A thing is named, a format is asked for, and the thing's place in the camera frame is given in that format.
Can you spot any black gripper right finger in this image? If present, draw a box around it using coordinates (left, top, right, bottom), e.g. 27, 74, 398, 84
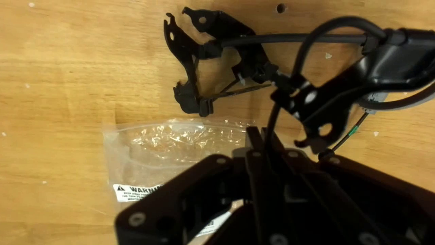
270, 148, 435, 245

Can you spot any clear plastic bag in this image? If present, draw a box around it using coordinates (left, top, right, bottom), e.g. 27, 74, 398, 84
102, 117, 251, 215

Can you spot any black bracket with cables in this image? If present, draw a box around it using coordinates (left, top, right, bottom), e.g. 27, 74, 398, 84
161, 5, 435, 159

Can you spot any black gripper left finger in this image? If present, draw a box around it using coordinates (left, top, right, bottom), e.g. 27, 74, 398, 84
114, 125, 291, 245

